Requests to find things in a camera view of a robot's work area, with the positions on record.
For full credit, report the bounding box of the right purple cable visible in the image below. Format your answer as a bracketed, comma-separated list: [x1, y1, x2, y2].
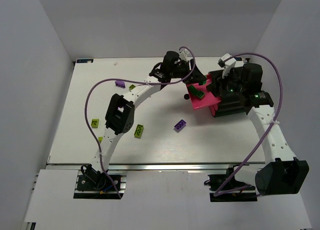
[213, 52, 284, 197]

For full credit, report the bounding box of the purple cable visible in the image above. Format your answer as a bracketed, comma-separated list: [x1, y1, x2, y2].
[213, 52, 284, 197]
[84, 46, 196, 199]

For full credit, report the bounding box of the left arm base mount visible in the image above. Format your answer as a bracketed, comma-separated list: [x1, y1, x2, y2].
[73, 164, 124, 200]

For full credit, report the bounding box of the lime square lego top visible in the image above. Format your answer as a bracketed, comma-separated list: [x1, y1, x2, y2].
[129, 85, 136, 91]

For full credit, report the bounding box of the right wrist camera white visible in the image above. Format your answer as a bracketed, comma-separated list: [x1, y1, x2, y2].
[218, 54, 244, 79]

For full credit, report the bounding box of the pink bottom drawer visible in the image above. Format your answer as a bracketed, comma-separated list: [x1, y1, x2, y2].
[209, 105, 218, 117]

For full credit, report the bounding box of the black drawer cabinet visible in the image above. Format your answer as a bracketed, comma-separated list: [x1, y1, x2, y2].
[207, 69, 263, 118]

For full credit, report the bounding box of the lime long lego brick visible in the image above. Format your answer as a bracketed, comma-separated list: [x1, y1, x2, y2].
[134, 124, 144, 139]

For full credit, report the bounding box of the aluminium table rail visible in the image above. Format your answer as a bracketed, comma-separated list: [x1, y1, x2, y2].
[45, 162, 264, 171]

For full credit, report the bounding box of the purple two-by-two-long lego brick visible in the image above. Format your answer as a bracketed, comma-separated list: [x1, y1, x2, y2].
[173, 119, 187, 132]

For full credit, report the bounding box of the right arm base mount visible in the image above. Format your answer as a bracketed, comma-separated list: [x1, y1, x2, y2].
[204, 164, 258, 202]

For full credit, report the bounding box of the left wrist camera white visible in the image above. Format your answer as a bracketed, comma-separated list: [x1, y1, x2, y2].
[179, 47, 190, 62]

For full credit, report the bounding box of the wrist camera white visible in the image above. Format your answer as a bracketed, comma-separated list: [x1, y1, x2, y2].
[179, 47, 190, 62]
[218, 54, 244, 79]

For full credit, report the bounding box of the pink top drawer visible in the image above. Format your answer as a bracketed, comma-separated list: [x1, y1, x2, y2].
[186, 74, 221, 111]

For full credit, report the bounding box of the pink drawer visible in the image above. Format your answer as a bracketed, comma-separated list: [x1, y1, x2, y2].
[209, 105, 218, 117]
[186, 74, 221, 111]

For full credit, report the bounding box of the dark green square lego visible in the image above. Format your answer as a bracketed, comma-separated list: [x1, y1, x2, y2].
[196, 91, 205, 99]

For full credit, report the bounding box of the purple arch lego brick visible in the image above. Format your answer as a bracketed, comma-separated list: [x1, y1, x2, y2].
[115, 80, 126, 88]

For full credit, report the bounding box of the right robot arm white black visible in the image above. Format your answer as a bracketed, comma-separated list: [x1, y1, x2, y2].
[214, 63, 309, 197]

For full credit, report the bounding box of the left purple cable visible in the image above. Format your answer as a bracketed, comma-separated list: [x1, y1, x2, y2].
[84, 46, 196, 199]

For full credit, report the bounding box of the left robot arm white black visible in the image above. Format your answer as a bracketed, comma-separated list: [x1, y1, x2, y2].
[89, 47, 206, 174]

